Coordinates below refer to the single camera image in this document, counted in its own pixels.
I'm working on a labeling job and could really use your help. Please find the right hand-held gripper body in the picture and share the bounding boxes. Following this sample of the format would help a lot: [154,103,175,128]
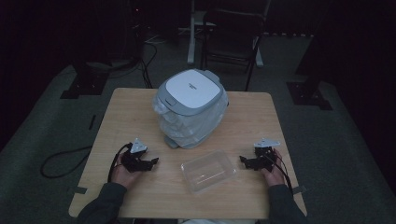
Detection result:
[253,137,281,173]

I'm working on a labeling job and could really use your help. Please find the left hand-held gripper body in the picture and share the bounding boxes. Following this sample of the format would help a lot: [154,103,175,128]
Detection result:
[120,137,151,174]

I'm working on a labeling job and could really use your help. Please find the clear plastic food container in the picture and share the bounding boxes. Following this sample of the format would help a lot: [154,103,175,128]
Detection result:
[180,149,237,196]

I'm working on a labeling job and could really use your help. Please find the clear plastic trash bag liner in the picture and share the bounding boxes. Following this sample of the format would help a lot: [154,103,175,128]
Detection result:
[151,92,230,149]

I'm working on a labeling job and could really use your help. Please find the white grey lidded trash can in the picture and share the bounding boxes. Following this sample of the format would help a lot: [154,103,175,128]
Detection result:
[152,68,230,149]

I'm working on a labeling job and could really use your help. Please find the person's left hand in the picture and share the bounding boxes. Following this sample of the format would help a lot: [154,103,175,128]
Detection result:
[110,160,143,189]

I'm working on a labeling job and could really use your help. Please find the person's right hand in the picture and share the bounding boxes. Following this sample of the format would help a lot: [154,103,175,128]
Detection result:
[261,148,286,188]

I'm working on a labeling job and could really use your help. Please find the black folding chair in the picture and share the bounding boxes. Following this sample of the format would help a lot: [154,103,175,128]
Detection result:
[200,8,265,91]

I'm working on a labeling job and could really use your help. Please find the white metal desk leg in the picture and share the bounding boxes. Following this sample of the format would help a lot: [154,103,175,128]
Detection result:
[186,0,198,65]

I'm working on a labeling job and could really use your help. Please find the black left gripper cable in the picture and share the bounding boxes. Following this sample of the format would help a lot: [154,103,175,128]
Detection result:
[106,142,134,184]

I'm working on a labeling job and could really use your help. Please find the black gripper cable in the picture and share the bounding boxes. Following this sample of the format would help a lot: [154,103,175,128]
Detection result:
[264,149,294,195]
[106,142,134,184]

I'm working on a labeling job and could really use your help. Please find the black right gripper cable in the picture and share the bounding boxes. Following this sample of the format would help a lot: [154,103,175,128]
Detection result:
[264,149,294,195]

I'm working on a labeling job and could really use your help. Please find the black stand base plate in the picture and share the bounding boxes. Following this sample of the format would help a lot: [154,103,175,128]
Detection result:
[60,68,110,100]
[286,81,333,111]

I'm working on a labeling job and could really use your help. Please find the black cable on floor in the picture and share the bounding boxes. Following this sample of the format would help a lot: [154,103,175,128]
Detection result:
[39,145,93,179]

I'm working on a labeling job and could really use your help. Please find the black background cables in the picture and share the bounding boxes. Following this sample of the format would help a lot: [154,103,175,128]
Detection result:
[136,38,159,90]

